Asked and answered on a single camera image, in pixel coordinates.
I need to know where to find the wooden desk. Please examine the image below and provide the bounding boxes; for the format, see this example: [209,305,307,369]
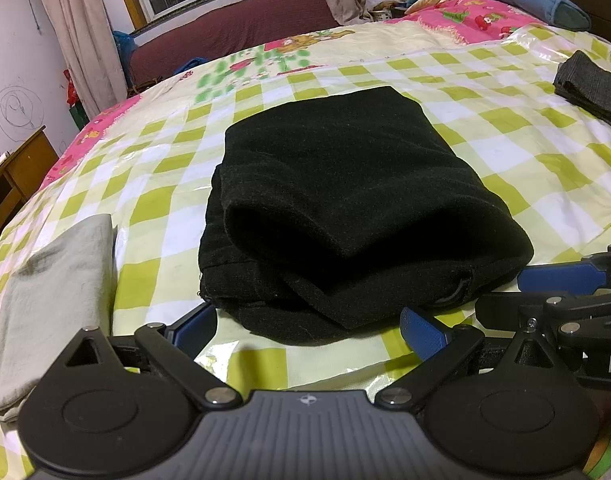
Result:
[0,125,61,251]

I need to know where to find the red bag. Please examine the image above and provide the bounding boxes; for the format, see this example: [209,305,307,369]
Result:
[62,70,83,108]

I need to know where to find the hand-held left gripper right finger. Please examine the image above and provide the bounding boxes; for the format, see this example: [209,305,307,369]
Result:
[375,307,559,409]

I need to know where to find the blue plastic bag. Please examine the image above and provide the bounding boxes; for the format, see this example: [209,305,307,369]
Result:
[112,30,138,68]

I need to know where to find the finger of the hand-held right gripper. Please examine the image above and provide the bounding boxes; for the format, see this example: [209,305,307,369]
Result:
[475,291,611,348]
[518,244,611,291]

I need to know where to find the dark grey folded garment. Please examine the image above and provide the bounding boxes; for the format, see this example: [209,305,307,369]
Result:
[553,50,611,133]

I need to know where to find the light grey folded garment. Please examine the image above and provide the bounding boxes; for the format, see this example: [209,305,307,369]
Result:
[0,213,118,421]

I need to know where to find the pink cream cartoon blanket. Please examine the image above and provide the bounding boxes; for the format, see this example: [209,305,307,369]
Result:
[38,0,543,191]

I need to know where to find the green checked bed sheet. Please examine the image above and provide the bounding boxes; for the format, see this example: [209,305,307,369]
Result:
[0,22,611,480]

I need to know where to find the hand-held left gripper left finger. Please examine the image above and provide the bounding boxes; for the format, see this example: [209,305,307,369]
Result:
[60,304,242,409]

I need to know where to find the maroon window bench cushion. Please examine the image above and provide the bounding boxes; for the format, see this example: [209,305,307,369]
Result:
[128,0,346,86]

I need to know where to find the black pants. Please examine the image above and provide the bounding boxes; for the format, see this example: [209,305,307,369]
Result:
[198,86,533,347]

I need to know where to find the blue pillow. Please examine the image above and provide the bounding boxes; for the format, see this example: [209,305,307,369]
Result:
[478,0,592,31]

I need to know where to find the pile of assorted items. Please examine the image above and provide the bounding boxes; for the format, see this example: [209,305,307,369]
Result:
[365,0,411,23]

